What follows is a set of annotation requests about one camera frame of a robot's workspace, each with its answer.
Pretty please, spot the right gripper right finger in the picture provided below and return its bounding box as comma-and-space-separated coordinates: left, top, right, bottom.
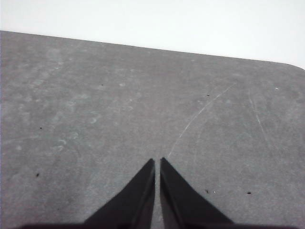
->
159, 157, 234, 226

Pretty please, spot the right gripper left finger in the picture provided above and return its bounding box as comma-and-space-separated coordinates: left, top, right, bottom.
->
83, 158, 156, 225

